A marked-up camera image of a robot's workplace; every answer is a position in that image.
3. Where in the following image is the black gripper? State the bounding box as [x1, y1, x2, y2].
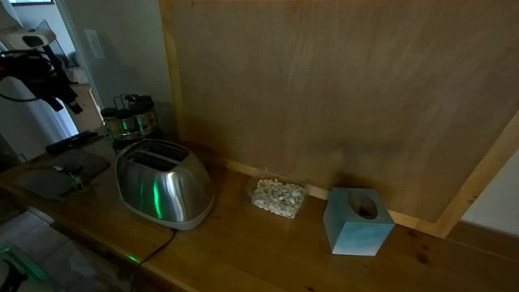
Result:
[0, 49, 85, 115]

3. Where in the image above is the spice jar with dark lid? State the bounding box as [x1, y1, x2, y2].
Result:
[101, 106, 122, 140]
[132, 96, 159, 136]
[117, 104, 138, 138]

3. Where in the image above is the flat black bar device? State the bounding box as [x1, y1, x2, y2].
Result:
[44, 130, 103, 156]

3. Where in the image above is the dark grey flat mat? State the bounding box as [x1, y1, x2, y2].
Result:
[15, 148, 112, 203]

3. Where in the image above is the stainless steel toaster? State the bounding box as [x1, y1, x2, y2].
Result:
[114, 138, 216, 232]

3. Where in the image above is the aluminium robot mounting stand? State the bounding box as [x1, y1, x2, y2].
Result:
[0, 242, 56, 292]

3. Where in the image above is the large wooden board panel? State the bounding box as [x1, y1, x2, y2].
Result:
[158, 0, 519, 240]

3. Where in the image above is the blue cube tissue box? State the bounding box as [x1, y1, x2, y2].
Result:
[322, 187, 396, 258]

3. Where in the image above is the round wire spice rack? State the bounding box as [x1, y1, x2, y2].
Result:
[99, 93, 161, 151]

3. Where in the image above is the black toaster power cable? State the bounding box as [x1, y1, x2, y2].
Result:
[137, 229, 179, 266]

